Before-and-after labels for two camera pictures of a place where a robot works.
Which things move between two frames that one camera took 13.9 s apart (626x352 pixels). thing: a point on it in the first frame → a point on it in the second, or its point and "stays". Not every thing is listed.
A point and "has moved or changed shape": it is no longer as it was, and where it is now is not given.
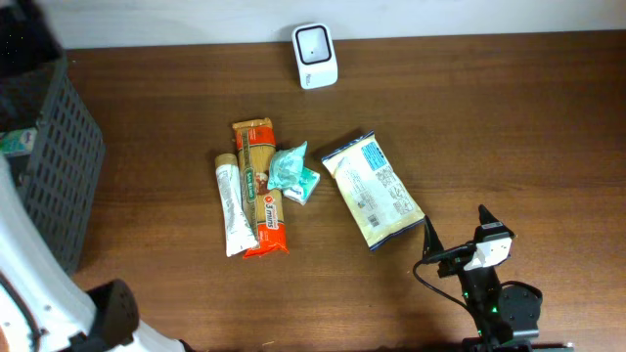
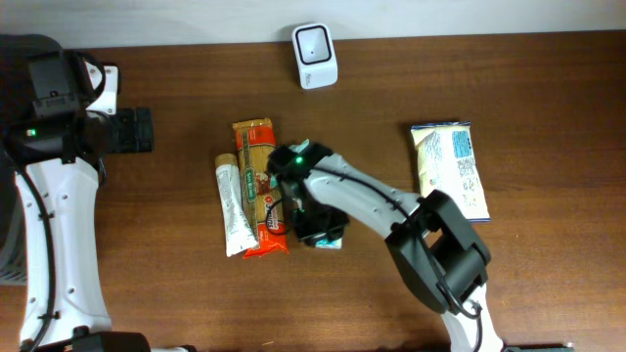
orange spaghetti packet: (254, 139) stays
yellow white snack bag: (380, 203) has moved or changed shape
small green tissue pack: (303, 192) has moved or changed shape
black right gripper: (433, 243) → (309, 237)
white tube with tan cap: (240, 234) stays
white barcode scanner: (315, 55) stays
